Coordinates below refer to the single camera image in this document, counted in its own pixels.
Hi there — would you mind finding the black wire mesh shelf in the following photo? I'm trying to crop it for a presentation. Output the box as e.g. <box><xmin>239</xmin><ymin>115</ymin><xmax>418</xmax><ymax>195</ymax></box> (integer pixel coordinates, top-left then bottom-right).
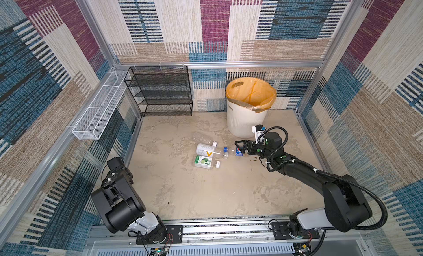
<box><xmin>124</xmin><ymin>65</ymin><xmax>193</xmax><ymax>117</ymax></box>

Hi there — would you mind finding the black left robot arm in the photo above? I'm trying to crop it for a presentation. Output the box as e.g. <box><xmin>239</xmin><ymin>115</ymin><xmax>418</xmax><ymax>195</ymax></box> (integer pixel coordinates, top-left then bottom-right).
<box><xmin>91</xmin><ymin>157</ymin><xmax>168</xmax><ymax>244</ymax></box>

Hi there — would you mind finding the white plastic trash bin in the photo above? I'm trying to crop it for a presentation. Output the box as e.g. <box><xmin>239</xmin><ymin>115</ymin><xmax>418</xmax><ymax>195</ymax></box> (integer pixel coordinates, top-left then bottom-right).
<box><xmin>226</xmin><ymin>100</ymin><xmax>268</xmax><ymax>139</ymax></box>

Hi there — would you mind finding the orange bin liner bag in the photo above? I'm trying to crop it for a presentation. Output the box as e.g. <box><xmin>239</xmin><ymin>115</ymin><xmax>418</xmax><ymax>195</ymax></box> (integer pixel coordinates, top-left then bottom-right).
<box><xmin>225</xmin><ymin>77</ymin><xmax>276</xmax><ymax>113</ymax></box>

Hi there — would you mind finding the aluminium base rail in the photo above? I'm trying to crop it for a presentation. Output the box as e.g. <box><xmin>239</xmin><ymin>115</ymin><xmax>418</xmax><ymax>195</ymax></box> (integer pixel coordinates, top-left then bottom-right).
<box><xmin>83</xmin><ymin>215</ymin><xmax>373</xmax><ymax>256</ymax></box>

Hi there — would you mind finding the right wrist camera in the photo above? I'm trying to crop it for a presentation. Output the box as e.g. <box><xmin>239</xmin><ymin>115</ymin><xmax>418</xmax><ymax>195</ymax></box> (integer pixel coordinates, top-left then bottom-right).
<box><xmin>252</xmin><ymin>124</ymin><xmax>266</xmax><ymax>144</ymax></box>

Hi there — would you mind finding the clear bottle blue Pepsi label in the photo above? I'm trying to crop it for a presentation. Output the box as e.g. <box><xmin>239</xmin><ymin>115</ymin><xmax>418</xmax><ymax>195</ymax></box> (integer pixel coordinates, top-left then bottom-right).
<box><xmin>224</xmin><ymin>146</ymin><xmax>243</xmax><ymax>157</ymax></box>

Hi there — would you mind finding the white bottle yellow V label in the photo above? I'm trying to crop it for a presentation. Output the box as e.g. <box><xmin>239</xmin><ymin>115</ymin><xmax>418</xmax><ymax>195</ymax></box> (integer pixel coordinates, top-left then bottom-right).
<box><xmin>196</xmin><ymin>143</ymin><xmax>222</xmax><ymax>157</ymax></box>

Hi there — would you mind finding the clear unlabelled plastic bottle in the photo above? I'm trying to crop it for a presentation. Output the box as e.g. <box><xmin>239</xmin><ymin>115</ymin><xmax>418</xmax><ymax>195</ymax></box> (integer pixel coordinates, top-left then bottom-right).
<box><xmin>192</xmin><ymin>132</ymin><xmax>218</xmax><ymax>147</ymax></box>

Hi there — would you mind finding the white wire mesh basket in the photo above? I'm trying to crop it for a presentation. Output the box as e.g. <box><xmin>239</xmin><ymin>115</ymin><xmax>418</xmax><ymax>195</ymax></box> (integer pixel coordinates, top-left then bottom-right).
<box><xmin>72</xmin><ymin>71</ymin><xmax>127</xmax><ymax>140</ymax></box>

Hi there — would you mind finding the bottle with green white label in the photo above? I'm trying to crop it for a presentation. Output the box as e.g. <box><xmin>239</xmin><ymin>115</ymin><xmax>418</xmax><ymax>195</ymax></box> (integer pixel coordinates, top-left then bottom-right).
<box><xmin>193</xmin><ymin>155</ymin><xmax>221</xmax><ymax>170</ymax></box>

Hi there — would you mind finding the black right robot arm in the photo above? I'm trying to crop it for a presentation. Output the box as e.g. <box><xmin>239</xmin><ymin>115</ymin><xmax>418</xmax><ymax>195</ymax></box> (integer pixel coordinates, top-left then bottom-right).
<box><xmin>235</xmin><ymin>132</ymin><xmax>372</xmax><ymax>238</ymax></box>

